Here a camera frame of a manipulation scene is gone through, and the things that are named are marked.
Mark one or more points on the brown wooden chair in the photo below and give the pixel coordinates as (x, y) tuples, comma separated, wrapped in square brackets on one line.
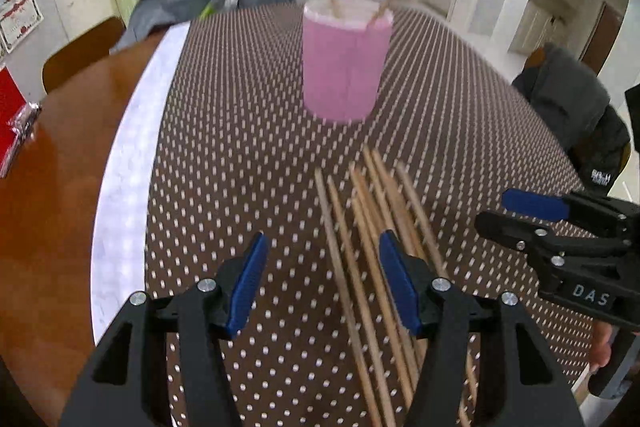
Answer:
[(80, 53)]

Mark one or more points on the right human hand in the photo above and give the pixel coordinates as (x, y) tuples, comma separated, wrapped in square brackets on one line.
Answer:
[(600, 349)]

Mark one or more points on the dark jacket on chair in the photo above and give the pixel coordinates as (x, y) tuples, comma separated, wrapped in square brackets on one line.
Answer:
[(572, 101)]

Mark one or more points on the clear plastic packet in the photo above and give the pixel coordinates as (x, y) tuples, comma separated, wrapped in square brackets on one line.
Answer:
[(21, 128)]

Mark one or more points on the pink cylindrical cup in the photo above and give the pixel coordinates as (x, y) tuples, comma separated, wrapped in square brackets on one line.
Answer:
[(345, 44)]

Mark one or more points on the brown polka dot tablecloth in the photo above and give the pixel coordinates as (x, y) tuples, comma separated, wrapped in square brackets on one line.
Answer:
[(237, 155)]

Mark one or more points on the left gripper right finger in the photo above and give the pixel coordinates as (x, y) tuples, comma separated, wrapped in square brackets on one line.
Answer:
[(492, 342)]

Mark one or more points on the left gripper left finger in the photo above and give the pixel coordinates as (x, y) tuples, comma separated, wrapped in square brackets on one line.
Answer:
[(125, 380)]

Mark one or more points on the wooden chopstick on table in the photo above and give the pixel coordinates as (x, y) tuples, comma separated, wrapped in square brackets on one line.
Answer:
[(363, 306), (407, 232), (343, 293), (382, 220), (435, 257), (370, 225)]

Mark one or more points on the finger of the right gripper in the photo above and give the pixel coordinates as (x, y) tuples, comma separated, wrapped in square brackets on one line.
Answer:
[(521, 235), (576, 207)]

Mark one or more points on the red gift bag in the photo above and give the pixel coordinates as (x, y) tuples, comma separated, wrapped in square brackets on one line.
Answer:
[(12, 101)]

